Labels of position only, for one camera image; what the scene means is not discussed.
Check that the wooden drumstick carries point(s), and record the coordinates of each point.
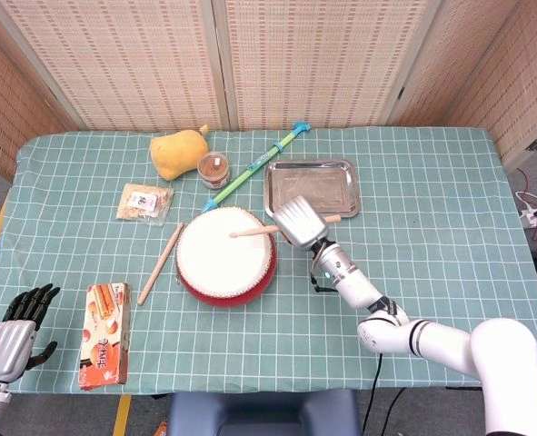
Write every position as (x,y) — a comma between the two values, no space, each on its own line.
(161,263)
(254,231)

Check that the rectangular metal tray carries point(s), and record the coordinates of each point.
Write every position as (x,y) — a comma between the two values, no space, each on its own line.
(313,181)

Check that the green checkered tablecloth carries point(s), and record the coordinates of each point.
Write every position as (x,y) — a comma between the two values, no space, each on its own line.
(431,204)

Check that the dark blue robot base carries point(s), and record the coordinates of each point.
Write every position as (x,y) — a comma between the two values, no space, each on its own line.
(263,413)

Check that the green blue toy water pump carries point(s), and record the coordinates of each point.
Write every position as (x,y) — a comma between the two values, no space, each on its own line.
(250,171)

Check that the red drum with white head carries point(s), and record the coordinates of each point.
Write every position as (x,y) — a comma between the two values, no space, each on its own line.
(213,268)

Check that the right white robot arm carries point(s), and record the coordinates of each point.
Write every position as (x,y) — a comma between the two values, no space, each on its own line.
(431,338)

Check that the black screen hinge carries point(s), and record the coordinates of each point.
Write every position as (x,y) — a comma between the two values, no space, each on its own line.
(400,93)
(536,145)

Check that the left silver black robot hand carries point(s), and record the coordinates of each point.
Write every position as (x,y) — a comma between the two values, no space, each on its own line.
(6,352)

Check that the yellow plush toy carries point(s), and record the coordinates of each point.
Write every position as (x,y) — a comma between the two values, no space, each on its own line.
(177,154)

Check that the orange biscuit box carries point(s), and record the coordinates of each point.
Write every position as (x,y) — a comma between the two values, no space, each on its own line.
(104,336)

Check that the right silver orange-tipped robot hand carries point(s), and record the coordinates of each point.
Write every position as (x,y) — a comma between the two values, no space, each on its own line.
(302,224)

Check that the clear snack bag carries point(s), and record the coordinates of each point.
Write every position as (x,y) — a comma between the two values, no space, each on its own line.
(143,204)

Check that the small clear jar brown contents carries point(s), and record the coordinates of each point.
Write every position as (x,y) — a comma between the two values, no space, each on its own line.
(213,170)

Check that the bamboo folding screen panel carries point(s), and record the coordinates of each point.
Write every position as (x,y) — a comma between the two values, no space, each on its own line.
(9,104)
(127,63)
(500,68)
(322,59)

